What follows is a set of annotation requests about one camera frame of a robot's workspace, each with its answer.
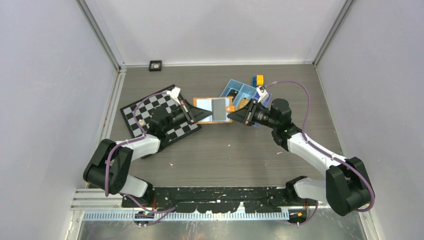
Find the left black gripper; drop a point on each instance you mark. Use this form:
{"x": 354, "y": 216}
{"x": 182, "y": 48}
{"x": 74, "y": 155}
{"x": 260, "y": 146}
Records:
{"x": 193, "y": 114}

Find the black white chessboard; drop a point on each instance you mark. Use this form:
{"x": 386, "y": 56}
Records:
{"x": 143, "y": 108}

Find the blue compartment tray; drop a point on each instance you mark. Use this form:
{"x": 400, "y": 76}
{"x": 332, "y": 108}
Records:
{"x": 239, "y": 90}

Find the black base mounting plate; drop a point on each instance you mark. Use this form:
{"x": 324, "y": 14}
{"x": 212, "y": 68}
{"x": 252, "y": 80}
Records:
{"x": 216, "y": 200}

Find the aluminium frame rail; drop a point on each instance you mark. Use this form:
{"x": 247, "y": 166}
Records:
{"x": 95, "y": 199}

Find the dark grey credit card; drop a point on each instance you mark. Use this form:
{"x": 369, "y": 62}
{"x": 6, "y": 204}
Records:
{"x": 219, "y": 110}

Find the orange item in tray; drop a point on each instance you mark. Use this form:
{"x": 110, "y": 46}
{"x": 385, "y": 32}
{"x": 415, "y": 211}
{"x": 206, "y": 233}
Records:
{"x": 243, "y": 103}

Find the blue orange toy block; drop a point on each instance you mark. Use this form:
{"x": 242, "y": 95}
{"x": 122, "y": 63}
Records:
{"x": 258, "y": 80}

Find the small black square device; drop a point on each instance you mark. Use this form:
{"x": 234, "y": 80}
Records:
{"x": 155, "y": 66}

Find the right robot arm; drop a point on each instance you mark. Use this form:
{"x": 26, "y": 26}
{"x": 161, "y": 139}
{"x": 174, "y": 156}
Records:
{"x": 346, "y": 186}

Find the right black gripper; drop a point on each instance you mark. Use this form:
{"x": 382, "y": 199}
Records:
{"x": 245, "y": 115}

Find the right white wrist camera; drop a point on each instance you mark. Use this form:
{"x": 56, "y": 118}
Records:
{"x": 262, "y": 94}

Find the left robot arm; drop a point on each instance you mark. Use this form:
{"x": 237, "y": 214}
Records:
{"x": 108, "y": 168}

